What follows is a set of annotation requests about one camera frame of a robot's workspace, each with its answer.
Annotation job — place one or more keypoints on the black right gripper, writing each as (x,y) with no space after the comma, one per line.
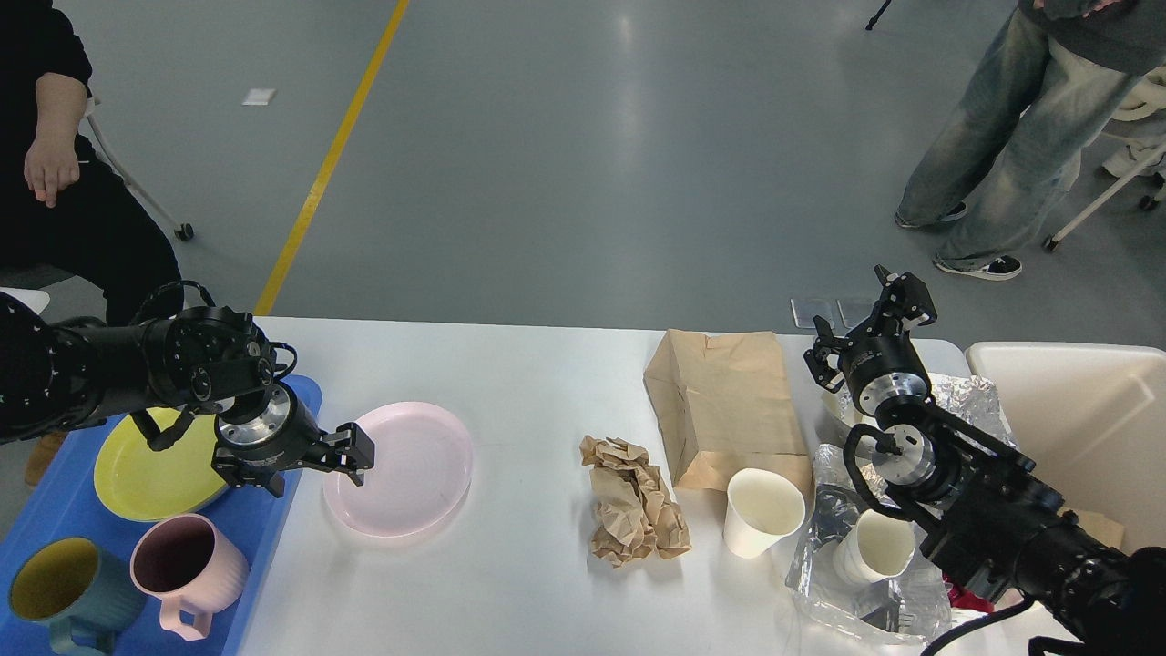
(883,370)

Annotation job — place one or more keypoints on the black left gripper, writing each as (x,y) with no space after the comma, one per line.
(282,436)

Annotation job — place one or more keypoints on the pink plate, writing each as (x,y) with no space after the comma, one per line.
(422,470)

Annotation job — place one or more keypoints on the pink ribbed mug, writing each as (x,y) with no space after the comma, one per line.
(194,571)

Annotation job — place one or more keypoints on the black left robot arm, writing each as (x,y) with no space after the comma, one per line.
(163,373)

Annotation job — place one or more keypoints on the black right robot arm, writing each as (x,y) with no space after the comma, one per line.
(990,525)

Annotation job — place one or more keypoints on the seated person's hand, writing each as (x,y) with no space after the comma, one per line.
(51,166)

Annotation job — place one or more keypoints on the metal floor plates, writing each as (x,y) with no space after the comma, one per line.
(841,314)

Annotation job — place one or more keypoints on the crumpled aluminium foil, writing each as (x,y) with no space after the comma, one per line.
(974,399)

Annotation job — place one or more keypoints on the yellow plate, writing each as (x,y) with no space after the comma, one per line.
(136,483)

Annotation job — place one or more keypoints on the brown paper bag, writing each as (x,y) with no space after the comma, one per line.
(724,403)

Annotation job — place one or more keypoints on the white paper cup in plastic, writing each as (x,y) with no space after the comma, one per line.
(875,549)

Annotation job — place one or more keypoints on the clear plastic wrap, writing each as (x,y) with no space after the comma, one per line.
(911,609)

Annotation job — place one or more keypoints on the beige plastic bin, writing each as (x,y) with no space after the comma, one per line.
(1092,417)

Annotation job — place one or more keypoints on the chair leg with caster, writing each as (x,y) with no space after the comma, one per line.
(182,229)

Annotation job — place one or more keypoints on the teal mug yellow inside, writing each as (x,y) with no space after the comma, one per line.
(81,593)

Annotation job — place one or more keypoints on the person in faded jeans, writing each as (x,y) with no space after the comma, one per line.
(1054,75)

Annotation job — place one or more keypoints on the crumpled brown paper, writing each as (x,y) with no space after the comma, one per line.
(636,514)

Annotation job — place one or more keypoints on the person in black clothes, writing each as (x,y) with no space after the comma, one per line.
(60,205)

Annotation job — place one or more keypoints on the white office chair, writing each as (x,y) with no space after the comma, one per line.
(1138,126)

